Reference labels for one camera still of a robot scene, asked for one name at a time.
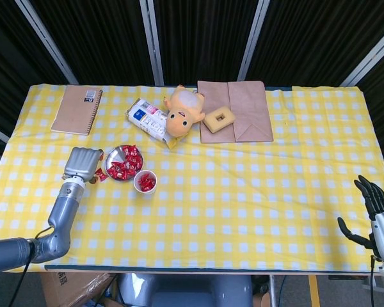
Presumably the round steel plate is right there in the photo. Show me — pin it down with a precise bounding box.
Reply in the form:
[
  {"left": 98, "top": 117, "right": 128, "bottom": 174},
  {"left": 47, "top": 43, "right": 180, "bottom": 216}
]
[{"left": 104, "top": 144, "right": 145, "bottom": 182}]

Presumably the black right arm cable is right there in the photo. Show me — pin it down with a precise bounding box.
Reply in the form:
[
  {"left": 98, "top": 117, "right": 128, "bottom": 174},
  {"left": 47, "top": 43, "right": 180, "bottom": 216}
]
[{"left": 369, "top": 255, "right": 383, "bottom": 307}]

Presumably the grey metal table leg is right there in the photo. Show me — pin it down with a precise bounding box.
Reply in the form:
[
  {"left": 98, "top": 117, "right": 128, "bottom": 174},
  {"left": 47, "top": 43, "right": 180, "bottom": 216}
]
[{"left": 268, "top": 274, "right": 278, "bottom": 307}]

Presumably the orange plush doll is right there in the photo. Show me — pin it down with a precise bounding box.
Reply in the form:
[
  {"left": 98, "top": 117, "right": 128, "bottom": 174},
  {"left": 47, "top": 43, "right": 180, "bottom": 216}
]
[{"left": 162, "top": 84, "right": 207, "bottom": 138}]

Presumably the brown paper bag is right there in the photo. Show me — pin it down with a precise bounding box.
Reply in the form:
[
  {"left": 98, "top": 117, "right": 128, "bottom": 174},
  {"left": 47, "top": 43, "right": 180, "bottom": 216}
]
[{"left": 196, "top": 80, "right": 236, "bottom": 144}]

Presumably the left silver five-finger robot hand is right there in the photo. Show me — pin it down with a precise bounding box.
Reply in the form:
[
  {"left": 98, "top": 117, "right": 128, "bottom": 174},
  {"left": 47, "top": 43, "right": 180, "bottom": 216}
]
[{"left": 61, "top": 146, "right": 105, "bottom": 185}]

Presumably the yellow floor tape strip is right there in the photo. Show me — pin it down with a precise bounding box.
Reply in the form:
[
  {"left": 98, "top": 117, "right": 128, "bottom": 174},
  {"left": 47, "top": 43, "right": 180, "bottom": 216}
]
[{"left": 308, "top": 274, "right": 321, "bottom": 307}]

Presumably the yellow white checkered tablecloth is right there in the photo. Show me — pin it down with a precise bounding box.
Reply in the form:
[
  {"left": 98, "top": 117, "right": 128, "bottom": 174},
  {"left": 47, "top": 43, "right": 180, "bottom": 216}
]
[{"left": 0, "top": 83, "right": 384, "bottom": 273}]

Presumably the grey robot torso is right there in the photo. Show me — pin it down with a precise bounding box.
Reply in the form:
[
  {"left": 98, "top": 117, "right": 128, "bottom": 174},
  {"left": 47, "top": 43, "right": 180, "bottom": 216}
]
[{"left": 116, "top": 273, "right": 254, "bottom": 307}]

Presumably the white plastic-wrapped package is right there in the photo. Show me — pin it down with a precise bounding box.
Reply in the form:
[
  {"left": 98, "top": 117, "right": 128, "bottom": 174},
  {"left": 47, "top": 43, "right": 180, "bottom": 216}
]
[{"left": 125, "top": 98, "right": 177, "bottom": 145}]

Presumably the brown paper bag triangular fold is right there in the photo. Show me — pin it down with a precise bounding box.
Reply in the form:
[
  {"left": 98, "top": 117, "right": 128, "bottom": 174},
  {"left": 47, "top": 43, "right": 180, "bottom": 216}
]
[{"left": 227, "top": 81, "right": 275, "bottom": 143}]

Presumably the yellow sponge with hole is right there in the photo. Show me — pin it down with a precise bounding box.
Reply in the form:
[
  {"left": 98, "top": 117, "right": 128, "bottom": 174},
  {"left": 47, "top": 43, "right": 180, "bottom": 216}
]
[{"left": 202, "top": 106, "right": 237, "bottom": 134}]

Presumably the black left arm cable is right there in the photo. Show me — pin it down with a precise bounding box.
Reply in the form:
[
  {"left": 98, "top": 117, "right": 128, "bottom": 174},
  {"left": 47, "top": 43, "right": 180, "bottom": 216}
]
[{"left": 9, "top": 227, "right": 52, "bottom": 307}]

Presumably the brown cardboard box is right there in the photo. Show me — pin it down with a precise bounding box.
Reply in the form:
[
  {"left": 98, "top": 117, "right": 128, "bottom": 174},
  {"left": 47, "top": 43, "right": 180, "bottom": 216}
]
[{"left": 40, "top": 271, "right": 116, "bottom": 307}]

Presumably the black pleated curtain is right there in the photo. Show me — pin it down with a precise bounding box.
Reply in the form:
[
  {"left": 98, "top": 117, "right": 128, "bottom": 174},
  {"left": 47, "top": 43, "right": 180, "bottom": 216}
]
[
  {"left": 246, "top": 0, "right": 384, "bottom": 87},
  {"left": 0, "top": 0, "right": 68, "bottom": 129},
  {"left": 30, "top": 0, "right": 156, "bottom": 86},
  {"left": 153, "top": 0, "right": 259, "bottom": 86}
]

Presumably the kraft spiral notebook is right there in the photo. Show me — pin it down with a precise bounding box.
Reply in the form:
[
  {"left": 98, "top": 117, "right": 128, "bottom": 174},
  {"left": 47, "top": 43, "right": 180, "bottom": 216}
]
[{"left": 51, "top": 84, "right": 104, "bottom": 137}]

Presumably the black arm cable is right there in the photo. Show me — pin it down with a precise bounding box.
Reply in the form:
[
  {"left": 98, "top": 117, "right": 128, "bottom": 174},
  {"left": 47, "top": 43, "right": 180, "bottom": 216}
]
[
  {"left": 9, "top": 227, "right": 52, "bottom": 307},
  {"left": 369, "top": 255, "right": 383, "bottom": 307}
]

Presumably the white paper cup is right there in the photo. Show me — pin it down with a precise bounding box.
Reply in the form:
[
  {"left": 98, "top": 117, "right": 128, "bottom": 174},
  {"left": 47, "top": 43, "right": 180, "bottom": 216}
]
[{"left": 133, "top": 169, "right": 158, "bottom": 195}]

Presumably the yellow hang tag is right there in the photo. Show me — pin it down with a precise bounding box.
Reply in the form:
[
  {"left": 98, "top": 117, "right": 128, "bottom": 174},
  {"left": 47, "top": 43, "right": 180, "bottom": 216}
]
[{"left": 164, "top": 133, "right": 184, "bottom": 150}]

